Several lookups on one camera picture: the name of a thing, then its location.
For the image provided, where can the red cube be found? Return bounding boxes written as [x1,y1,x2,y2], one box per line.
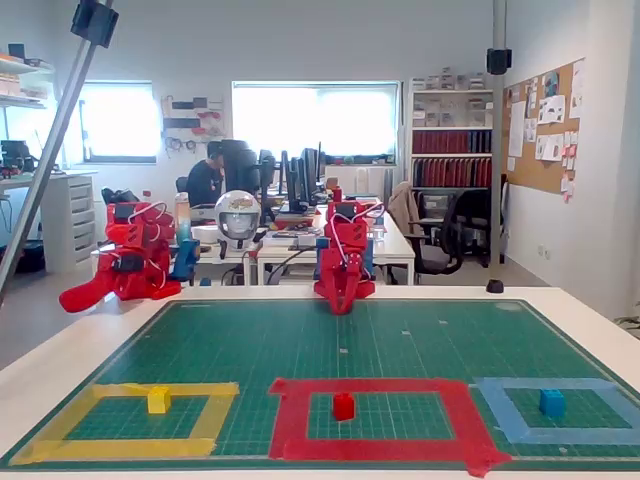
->
[332,393,357,422]

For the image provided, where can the red leader arm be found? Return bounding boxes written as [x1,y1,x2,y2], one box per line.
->
[58,200,183,315]

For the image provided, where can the red tape square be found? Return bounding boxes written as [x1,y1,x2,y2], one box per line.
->
[267,377,515,479]

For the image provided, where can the yellow cube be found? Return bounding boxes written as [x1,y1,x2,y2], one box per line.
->
[146,386,173,415]

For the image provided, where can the blue cube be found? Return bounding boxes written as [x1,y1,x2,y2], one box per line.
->
[538,388,566,418]

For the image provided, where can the blue tape square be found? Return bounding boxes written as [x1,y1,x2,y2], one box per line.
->
[469,376,640,447]

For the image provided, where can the yellow tape square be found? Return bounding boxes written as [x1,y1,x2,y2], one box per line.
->
[8,381,241,467]

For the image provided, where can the blue table clamp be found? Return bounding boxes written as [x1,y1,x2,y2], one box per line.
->
[359,237,377,282]
[168,238,202,284]

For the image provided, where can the office chair grey seat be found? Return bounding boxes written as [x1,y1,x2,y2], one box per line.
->
[407,199,467,277]

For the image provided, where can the beige jacket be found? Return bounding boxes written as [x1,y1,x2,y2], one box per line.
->
[388,180,427,237]

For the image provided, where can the black computer monitor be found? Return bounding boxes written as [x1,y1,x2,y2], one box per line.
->
[299,142,326,201]
[285,155,310,214]
[258,148,279,224]
[221,138,261,197]

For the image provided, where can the white helmet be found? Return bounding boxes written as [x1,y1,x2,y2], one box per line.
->
[214,190,263,251]

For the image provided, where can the green cutting mat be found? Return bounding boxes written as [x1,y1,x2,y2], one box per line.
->
[0,298,640,474]

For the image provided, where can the black office chair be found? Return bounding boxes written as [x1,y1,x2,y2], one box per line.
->
[449,188,495,269]

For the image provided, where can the wide bright window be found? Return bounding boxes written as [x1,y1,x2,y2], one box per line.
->
[231,79,402,162]

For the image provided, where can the seated person dark shirt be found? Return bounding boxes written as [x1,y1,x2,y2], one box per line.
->
[186,141,225,209]

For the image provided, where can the colourful drink bottle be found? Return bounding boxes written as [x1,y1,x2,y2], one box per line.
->
[174,192,194,242]

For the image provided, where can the white bookshelf with binders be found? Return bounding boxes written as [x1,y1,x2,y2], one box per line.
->
[407,74,497,221]

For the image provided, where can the grey metal pole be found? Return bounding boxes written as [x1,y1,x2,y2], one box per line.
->
[491,0,508,267]
[0,0,115,307]

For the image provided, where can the cork pin board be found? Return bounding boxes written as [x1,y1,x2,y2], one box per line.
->
[502,57,587,197]

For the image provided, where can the black backpack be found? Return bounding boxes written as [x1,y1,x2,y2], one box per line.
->
[101,187,142,206]

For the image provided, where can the small bright window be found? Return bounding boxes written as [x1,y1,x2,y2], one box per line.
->
[78,79,159,165]

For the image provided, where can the black pole clamp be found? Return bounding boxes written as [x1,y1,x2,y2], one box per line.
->
[486,47,513,77]
[70,0,120,50]

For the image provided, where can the white drawer unit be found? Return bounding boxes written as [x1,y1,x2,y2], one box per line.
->
[41,172,99,275]

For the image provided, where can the green plant leaves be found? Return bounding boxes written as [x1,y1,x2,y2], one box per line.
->
[613,313,640,343]

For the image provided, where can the black bag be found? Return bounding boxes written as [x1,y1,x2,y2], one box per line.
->
[13,243,47,275]

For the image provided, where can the black desktop machine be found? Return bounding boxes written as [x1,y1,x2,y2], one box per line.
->
[0,139,40,175]

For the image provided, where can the wall tool rack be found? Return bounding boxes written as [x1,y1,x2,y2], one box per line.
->
[160,94,226,160]

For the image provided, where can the white wall shelf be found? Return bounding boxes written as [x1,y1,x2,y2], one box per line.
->
[0,43,56,109]

